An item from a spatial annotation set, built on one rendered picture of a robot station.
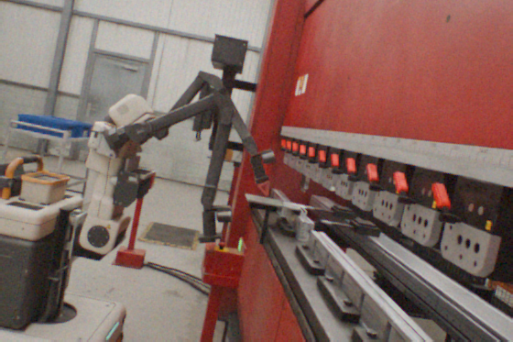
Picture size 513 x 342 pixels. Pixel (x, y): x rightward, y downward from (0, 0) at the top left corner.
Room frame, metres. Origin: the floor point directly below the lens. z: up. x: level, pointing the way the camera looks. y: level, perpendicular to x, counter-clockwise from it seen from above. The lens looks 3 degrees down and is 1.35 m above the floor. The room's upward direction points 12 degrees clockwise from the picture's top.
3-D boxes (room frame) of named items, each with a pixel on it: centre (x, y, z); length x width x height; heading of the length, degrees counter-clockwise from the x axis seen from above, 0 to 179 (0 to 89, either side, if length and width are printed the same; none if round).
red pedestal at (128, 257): (3.98, 0.85, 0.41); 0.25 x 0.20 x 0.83; 96
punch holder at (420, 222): (1.08, -0.44, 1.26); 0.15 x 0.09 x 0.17; 6
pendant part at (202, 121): (3.59, 0.41, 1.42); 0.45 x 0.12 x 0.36; 3
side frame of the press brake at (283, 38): (3.43, -0.36, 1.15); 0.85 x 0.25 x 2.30; 96
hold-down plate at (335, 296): (1.44, -0.34, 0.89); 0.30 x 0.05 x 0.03; 6
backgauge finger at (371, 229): (2.13, -0.49, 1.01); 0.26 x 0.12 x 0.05; 96
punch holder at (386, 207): (1.28, -0.42, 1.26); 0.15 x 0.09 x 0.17; 6
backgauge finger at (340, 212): (2.47, -0.45, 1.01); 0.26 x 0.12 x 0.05; 96
